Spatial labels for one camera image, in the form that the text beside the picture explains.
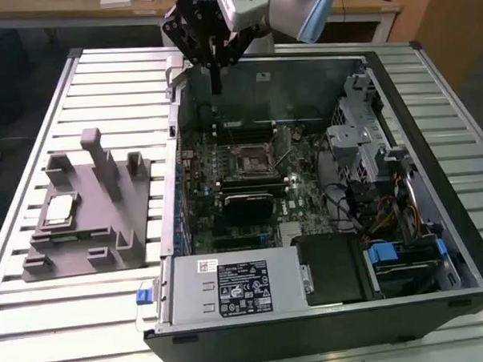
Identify silver power supply unit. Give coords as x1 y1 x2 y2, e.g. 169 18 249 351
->
163 247 313 328

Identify grey parts rack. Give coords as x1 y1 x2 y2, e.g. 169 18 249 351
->
14 125 158 283

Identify black graphics card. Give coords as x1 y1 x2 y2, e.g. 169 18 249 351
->
222 191 276 224

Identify blue disk carrier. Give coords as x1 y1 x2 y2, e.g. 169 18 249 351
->
366 238 449 283

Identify wooden cabinet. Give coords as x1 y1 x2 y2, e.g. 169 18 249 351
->
385 0 483 99

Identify silver finned heat sink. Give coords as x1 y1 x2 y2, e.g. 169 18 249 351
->
280 221 306 248

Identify green motherboard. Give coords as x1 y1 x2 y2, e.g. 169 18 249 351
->
174 119 338 256

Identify wooden desk white legs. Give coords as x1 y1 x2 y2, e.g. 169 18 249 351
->
0 0 405 60

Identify silver metal drive cage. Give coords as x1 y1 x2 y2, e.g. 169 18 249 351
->
323 72 392 186

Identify orange yellow power wires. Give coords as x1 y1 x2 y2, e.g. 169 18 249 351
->
362 195 425 240

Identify silver square CPU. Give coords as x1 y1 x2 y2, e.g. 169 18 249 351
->
43 195 77 226

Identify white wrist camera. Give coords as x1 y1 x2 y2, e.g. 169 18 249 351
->
215 0 275 33

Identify black installed RAM stick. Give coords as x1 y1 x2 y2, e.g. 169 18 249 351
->
216 121 273 135
220 176 285 191
222 183 287 199

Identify green RAM stick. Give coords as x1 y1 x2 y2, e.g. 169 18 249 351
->
50 229 94 242

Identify black CPU socket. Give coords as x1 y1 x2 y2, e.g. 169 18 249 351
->
234 143 275 178

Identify black open PC case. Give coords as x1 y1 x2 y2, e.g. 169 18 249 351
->
131 41 483 362

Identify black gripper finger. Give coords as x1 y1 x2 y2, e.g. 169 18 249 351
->
213 22 264 95
160 3 219 98

